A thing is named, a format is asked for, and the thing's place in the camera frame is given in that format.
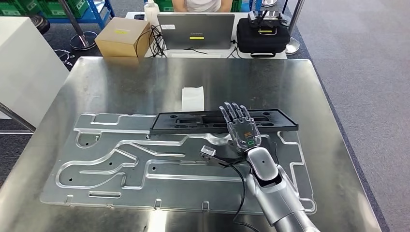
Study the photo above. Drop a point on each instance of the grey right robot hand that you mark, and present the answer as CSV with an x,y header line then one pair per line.
x,y
243,134

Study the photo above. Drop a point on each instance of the black plastic license plate bracket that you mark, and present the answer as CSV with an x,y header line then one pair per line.
x,y
179,129

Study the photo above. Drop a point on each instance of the blue metal shelf rack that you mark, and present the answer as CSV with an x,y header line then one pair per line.
x,y
80,20

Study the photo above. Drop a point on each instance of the white paper tissue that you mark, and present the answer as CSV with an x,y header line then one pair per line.
x,y
192,99

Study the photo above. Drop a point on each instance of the grey stamped metal panel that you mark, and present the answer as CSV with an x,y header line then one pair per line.
x,y
192,192

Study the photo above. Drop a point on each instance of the black carry bag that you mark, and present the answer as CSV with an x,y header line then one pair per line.
x,y
262,40

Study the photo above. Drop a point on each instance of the chrome stanchion base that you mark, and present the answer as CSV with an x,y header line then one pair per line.
x,y
269,3
86,43
292,48

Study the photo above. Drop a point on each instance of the black remote controller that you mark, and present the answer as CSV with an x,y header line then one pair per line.
x,y
269,20

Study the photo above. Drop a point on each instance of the grey laptop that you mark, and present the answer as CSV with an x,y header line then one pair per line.
x,y
179,32

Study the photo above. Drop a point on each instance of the grey stanchion pole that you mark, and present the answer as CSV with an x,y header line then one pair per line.
x,y
296,19
72,20

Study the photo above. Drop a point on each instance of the green plastic crate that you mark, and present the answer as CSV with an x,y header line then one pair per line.
x,y
48,6
80,6
164,5
9,8
236,5

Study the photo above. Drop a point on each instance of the person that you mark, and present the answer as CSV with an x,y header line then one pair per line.
x,y
201,4

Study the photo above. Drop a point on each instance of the white plastic bottle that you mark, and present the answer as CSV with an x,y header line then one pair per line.
x,y
151,14

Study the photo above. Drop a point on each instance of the brown cardboard box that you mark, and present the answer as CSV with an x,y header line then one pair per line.
x,y
121,38

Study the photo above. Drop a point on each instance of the black round object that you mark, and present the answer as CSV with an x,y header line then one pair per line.
x,y
40,25

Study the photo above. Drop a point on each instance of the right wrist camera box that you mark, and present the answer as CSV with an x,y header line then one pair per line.
x,y
208,153

